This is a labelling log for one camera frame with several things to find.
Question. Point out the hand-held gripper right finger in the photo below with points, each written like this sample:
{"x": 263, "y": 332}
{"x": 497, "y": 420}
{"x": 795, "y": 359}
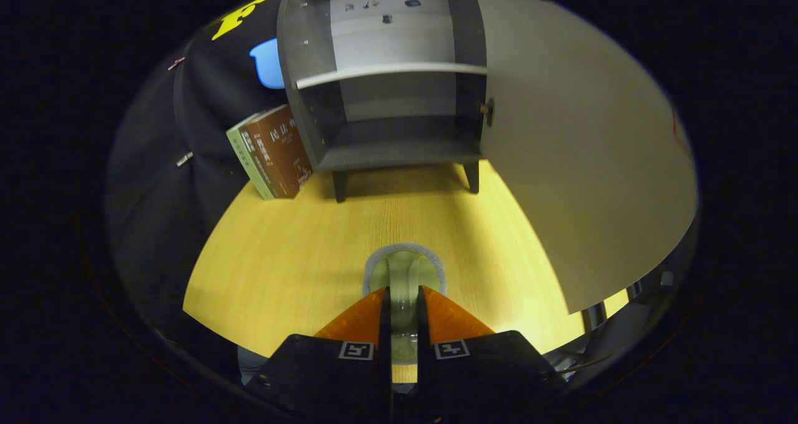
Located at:
{"x": 424, "y": 374}

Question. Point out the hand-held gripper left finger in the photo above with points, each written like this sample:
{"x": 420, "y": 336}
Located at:
{"x": 386, "y": 374}

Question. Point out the clear glass cup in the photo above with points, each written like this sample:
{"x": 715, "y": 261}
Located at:
{"x": 403, "y": 287}

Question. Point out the grey round coaster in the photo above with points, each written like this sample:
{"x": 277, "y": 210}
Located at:
{"x": 374, "y": 259}

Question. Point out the grey cabinet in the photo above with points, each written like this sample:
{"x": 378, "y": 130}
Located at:
{"x": 386, "y": 156}

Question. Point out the brown book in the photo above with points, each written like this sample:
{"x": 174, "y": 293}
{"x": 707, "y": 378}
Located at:
{"x": 280, "y": 149}

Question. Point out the green book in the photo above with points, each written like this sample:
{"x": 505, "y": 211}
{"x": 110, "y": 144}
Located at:
{"x": 246, "y": 162}

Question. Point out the black backdrop cloth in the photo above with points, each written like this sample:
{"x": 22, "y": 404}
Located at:
{"x": 156, "y": 224}

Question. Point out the silver clip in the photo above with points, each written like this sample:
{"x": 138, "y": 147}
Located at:
{"x": 184, "y": 159}

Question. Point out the white cabinet shelf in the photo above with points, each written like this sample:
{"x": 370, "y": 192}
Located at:
{"x": 386, "y": 70}

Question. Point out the red clip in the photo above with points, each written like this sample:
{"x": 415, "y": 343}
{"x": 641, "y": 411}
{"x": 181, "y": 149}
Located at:
{"x": 176, "y": 63}

